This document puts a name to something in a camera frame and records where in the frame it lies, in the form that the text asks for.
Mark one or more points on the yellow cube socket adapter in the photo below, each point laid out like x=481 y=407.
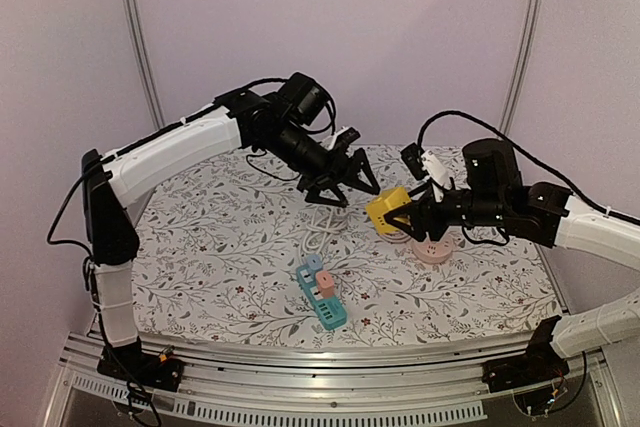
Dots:
x=384 y=203

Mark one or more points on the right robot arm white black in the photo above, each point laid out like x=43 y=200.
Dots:
x=518 y=195

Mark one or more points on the floral patterned table mat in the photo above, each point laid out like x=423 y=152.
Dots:
x=220 y=244

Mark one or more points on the aluminium front rail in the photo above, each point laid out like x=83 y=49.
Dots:
x=436 y=384

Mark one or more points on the blue USB charger plug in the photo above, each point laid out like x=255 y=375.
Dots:
x=314 y=264

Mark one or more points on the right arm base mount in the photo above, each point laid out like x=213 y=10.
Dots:
x=538 y=363

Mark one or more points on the pink round power socket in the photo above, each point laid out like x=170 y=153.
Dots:
x=433 y=252

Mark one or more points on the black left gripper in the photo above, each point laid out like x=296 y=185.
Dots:
x=332 y=175

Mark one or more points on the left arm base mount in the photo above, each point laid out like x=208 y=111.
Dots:
x=161 y=370

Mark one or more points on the pink USB charger plug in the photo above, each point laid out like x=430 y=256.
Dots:
x=325 y=284

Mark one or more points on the right aluminium frame post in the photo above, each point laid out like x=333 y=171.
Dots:
x=517 y=80

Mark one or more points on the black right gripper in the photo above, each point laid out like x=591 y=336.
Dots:
x=430 y=211

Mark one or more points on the teal power strip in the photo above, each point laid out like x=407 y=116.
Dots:
x=329 y=311

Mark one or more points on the aluminium frame post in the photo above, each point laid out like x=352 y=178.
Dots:
x=143 y=63
x=517 y=80

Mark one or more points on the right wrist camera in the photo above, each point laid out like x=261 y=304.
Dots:
x=426 y=165

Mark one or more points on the left aluminium frame post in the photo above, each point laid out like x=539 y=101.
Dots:
x=143 y=63

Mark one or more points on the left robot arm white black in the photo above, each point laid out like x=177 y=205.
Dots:
x=292 y=118

